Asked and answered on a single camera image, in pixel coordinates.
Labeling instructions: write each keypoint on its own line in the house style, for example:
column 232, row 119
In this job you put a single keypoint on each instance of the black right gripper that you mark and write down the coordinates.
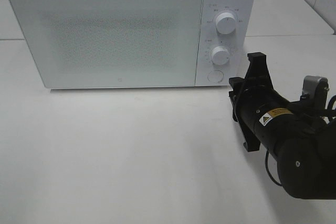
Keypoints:
column 260, row 114

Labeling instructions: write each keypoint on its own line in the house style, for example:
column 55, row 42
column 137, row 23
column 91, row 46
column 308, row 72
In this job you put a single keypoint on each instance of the white round door button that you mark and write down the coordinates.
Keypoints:
column 215, row 76

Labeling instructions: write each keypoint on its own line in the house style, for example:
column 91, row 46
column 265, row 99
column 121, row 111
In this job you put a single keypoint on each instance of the white timer knob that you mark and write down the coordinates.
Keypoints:
column 220, row 55

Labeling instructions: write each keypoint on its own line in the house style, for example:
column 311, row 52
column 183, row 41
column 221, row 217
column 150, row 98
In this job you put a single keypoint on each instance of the white microwave door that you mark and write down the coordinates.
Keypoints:
column 81, row 44

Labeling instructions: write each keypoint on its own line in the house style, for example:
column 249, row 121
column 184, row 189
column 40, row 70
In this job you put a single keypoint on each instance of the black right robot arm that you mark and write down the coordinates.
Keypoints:
column 299, row 135

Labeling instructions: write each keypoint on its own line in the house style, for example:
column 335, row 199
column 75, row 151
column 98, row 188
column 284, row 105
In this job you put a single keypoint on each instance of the white upper power knob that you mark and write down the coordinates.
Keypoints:
column 225, row 22

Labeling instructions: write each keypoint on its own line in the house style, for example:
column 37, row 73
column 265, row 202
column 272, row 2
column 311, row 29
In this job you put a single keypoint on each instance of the white microwave oven body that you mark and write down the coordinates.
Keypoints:
column 209, row 38

